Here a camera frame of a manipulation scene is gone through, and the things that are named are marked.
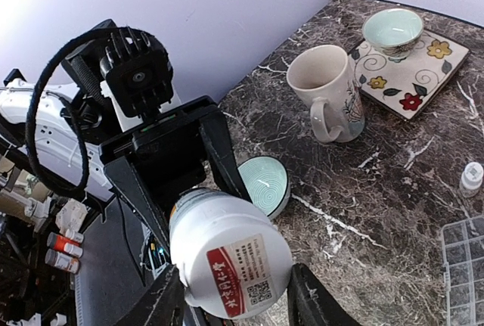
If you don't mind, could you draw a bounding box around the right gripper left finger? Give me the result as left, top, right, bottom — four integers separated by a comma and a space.
116, 264, 185, 326

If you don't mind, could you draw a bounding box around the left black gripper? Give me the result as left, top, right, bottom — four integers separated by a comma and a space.
101, 96, 250, 259

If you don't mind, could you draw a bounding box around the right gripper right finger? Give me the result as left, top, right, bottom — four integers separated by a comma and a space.
287, 263, 361, 326

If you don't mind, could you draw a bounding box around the white pill bottle orange label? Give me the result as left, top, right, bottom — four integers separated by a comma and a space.
169, 188, 293, 320

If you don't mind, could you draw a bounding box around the clear plastic pill organizer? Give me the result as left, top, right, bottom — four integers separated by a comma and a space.
441, 216, 483, 326

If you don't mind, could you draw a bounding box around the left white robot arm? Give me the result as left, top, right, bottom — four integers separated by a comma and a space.
25, 92, 250, 247

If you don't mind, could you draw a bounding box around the celadon bowl front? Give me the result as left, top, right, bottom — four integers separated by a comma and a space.
238, 156, 291, 220

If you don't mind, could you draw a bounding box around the white ceramic mug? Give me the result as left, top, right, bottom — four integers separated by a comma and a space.
286, 45, 365, 143

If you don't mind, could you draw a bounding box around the small white vial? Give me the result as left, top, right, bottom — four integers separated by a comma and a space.
459, 162, 483, 198

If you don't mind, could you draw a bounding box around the square floral plate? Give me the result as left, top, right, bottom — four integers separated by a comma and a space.
349, 30, 470, 120

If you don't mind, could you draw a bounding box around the celadon bowl on plate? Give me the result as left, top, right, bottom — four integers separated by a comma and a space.
362, 8, 424, 60

